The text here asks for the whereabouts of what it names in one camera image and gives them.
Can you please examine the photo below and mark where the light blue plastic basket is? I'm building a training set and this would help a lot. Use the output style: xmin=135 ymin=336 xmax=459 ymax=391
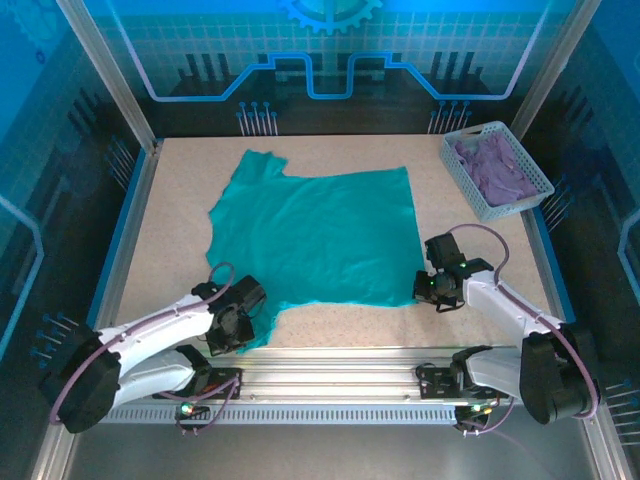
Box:
xmin=438 ymin=120 xmax=556 ymax=224

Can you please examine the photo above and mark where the teal t-shirt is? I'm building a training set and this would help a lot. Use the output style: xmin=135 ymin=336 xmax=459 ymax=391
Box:
xmin=205 ymin=148 xmax=426 ymax=354

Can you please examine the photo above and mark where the small LED circuit board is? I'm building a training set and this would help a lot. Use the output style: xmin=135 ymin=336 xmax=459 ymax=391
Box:
xmin=455 ymin=402 xmax=494 ymax=420
xmin=175 ymin=397 xmax=211 ymax=421

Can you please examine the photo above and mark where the purple cloth pile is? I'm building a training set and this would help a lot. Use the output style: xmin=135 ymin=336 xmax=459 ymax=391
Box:
xmin=452 ymin=130 xmax=541 ymax=207

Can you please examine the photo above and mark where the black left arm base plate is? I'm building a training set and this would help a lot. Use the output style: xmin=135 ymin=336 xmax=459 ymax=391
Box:
xmin=152 ymin=367 xmax=244 ymax=401

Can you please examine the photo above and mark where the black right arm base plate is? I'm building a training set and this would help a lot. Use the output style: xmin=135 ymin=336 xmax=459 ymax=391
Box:
xmin=417 ymin=364 xmax=510 ymax=401

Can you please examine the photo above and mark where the aluminium table side rail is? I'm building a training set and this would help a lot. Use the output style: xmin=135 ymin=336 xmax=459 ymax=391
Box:
xmin=519 ymin=209 xmax=586 ymax=364
xmin=84 ymin=142 xmax=164 ymax=364

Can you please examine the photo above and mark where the aluminium mounting rail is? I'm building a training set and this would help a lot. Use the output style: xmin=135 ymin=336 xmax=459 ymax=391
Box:
xmin=69 ymin=347 xmax=601 ymax=401

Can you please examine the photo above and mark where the slotted metal cable strip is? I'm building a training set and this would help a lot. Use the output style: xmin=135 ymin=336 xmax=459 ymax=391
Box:
xmin=99 ymin=405 xmax=459 ymax=426

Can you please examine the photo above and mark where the aluminium frame post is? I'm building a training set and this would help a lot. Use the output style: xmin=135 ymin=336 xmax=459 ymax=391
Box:
xmin=54 ymin=0 xmax=164 ymax=156
xmin=502 ymin=0 xmax=604 ymax=156

